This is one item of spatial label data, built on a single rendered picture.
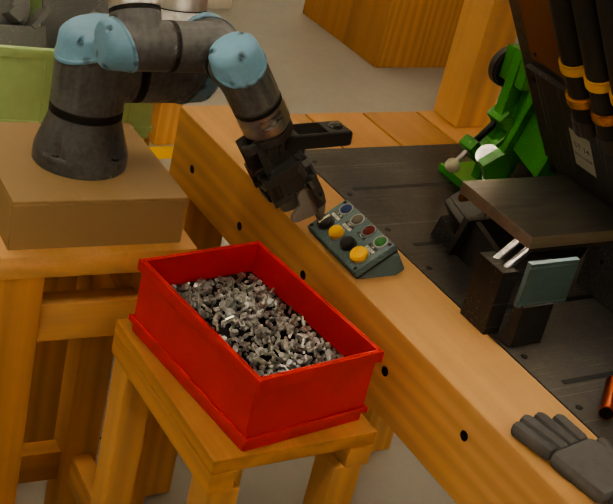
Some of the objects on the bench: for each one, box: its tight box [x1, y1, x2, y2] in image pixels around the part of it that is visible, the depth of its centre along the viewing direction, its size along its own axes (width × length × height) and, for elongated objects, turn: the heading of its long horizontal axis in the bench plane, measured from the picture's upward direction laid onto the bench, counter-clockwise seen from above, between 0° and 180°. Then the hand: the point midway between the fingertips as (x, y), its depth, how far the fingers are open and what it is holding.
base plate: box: [304, 144, 613, 477], centre depth 201 cm, size 42×110×2 cm, turn 9°
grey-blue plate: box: [502, 257, 580, 347], centre depth 182 cm, size 10×2×14 cm, turn 99°
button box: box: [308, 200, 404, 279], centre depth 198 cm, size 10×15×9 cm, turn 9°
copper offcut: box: [598, 375, 613, 420], centre depth 174 cm, size 9×2×2 cm, turn 139°
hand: (320, 210), depth 197 cm, fingers closed
